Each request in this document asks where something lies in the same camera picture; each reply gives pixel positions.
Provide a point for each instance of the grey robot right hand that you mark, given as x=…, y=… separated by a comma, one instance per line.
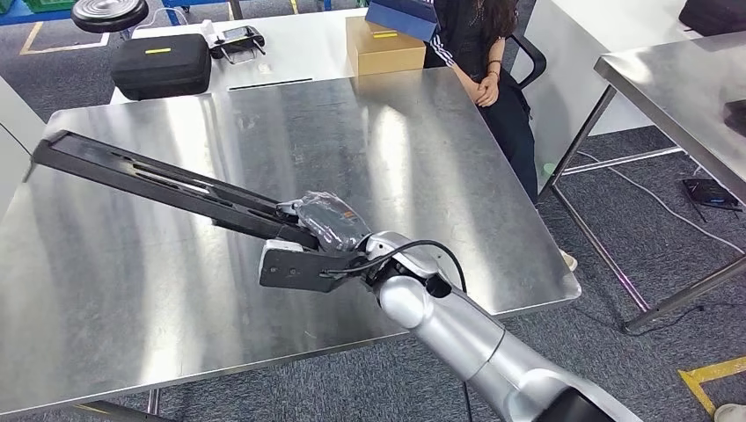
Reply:
x=332, y=221

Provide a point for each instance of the person's right hand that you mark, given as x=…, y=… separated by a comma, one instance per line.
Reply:
x=485, y=98

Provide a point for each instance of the person's left hand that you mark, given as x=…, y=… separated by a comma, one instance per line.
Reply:
x=493, y=81

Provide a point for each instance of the long black plastic part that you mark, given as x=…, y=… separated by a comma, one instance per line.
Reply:
x=146, y=175

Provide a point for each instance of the person's left forearm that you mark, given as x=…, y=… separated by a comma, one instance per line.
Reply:
x=496, y=58

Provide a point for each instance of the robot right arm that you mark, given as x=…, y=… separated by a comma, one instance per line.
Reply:
x=454, y=332

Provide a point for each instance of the person's right forearm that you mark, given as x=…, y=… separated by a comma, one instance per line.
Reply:
x=466, y=76

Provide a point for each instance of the steel top workbench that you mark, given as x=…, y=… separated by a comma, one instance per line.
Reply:
x=175, y=279
x=670, y=87

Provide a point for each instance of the person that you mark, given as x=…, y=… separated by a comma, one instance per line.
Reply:
x=507, y=134

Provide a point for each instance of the black office chair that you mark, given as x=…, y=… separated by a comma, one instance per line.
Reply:
x=530, y=55

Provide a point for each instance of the brown cardboard box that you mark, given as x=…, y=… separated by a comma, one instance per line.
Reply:
x=384, y=55

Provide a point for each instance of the blue flat box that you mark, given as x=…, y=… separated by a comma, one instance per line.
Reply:
x=402, y=14

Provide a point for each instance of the white table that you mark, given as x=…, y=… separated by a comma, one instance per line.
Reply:
x=291, y=52

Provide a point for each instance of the black handheld controller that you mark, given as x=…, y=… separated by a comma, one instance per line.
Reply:
x=239, y=41

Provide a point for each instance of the small white adapter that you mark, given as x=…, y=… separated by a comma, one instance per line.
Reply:
x=208, y=32

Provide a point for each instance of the black zip carry case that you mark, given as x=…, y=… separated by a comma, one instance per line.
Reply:
x=160, y=70

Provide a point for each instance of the black bag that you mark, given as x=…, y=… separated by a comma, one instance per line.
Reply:
x=714, y=16

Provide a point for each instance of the black flat floor device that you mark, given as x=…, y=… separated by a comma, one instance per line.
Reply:
x=708, y=193

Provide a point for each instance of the black round stool seat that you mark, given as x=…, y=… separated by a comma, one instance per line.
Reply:
x=111, y=13

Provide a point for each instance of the white desk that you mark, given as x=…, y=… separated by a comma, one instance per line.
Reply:
x=14, y=145

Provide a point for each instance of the green crate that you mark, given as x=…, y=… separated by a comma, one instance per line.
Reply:
x=49, y=4

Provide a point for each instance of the white shoe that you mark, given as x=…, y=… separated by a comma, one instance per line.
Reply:
x=731, y=413

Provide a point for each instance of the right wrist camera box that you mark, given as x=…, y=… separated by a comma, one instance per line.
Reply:
x=291, y=271

